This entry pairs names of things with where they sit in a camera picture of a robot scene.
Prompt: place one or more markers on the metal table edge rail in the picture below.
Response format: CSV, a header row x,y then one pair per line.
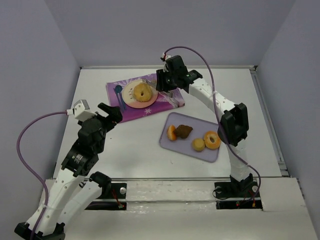
x,y
108,67

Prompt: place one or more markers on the large yellow ring bread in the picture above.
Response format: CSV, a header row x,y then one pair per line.
x,y
142,92

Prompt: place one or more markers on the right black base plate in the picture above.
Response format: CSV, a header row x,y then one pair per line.
x,y
228,200

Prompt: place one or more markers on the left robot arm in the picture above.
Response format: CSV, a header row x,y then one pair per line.
x,y
74,187

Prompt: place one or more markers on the lavender serving tray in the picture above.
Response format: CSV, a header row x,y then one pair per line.
x,y
184,146

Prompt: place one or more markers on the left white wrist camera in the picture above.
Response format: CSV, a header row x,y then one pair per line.
x,y
82,111

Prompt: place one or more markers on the brown chocolate pastry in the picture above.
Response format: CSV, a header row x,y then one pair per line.
x,y
183,131

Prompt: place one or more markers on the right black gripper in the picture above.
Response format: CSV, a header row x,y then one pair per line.
x,y
162,81

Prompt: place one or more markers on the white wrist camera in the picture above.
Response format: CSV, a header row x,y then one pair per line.
x,y
82,111
165,67

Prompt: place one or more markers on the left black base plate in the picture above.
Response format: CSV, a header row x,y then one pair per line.
x,y
112,198

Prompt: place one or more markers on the cream and pink plate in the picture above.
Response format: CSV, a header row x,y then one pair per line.
x,y
127,94

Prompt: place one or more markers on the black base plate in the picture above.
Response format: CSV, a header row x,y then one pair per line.
x,y
112,198
228,200

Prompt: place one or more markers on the glazed orange donut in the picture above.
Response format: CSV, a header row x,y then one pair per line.
x,y
212,140

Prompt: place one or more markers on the orange sesame bun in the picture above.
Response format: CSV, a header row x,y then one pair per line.
x,y
171,133

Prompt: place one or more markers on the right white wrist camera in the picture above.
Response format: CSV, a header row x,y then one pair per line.
x,y
165,67

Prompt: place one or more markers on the dark blue plastic fork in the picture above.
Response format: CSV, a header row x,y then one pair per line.
x,y
122,103

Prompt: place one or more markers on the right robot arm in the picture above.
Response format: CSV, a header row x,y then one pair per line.
x,y
232,119

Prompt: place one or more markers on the small round yellow bun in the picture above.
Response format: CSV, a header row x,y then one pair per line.
x,y
198,144

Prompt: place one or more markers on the dark blue plastic spoon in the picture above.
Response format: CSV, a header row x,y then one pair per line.
x,y
118,89

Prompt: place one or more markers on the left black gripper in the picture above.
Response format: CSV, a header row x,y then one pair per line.
x,y
110,117

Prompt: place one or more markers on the purple floral placemat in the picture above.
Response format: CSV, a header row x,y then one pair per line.
x,y
162,103

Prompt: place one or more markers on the metal serving tongs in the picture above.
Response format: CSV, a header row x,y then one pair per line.
x,y
153,84

